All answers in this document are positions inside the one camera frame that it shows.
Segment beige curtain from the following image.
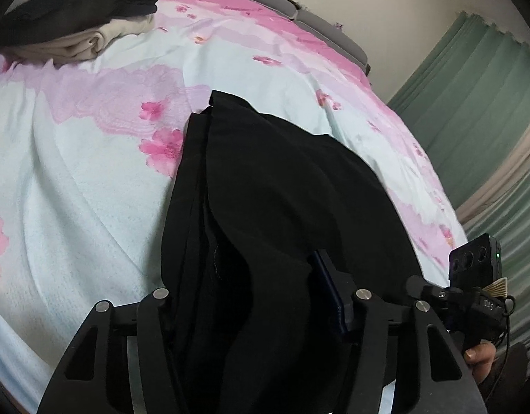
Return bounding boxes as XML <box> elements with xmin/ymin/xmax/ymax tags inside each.
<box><xmin>457</xmin><ymin>112</ymin><xmax>530</xmax><ymax>225</ymax></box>

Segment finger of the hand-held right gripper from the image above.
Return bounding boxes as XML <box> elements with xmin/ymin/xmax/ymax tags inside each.
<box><xmin>405</xmin><ymin>275</ymin><xmax>449</xmax><ymax>308</ymax></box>

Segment person's right hand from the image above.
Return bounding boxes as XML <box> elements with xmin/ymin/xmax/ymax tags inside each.
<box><xmin>463</xmin><ymin>342</ymin><xmax>499</xmax><ymax>386</ymax></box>

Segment folded black garment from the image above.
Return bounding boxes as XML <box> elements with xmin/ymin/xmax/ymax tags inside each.
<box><xmin>0</xmin><ymin>0</ymin><xmax>163</xmax><ymax>48</ymax></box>

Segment black pants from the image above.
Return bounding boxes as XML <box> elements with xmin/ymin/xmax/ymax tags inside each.
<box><xmin>160</xmin><ymin>90</ymin><xmax>430</xmax><ymax>414</ymax></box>

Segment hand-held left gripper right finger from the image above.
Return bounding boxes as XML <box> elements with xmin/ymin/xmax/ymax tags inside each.
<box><xmin>308</xmin><ymin>249</ymin><xmax>488</xmax><ymax>414</ymax></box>

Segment folded beige garment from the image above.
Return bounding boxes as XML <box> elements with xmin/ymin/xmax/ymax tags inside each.
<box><xmin>8</xmin><ymin>13</ymin><xmax>155</xmax><ymax>63</ymax></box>

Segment floral pink blue duvet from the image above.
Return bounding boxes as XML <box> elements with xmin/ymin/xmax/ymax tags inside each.
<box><xmin>0</xmin><ymin>0</ymin><xmax>469</xmax><ymax>412</ymax></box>

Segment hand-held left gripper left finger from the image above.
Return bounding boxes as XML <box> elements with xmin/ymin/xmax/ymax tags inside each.
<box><xmin>37</xmin><ymin>287</ymin><xmax>179</xmax><ymax>414</ymax></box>

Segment pale green sheer curtain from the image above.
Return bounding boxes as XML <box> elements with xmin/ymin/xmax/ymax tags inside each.
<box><xmin>463</xmin><ymin>181</ymin><xmax>530</xmax><ymax>354</ymax></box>

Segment black cable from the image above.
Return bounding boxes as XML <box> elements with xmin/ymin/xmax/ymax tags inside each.
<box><xmin>493</xmin><ymin>295</ymin><xmax>517</xmax><ymax>402</ymax></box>

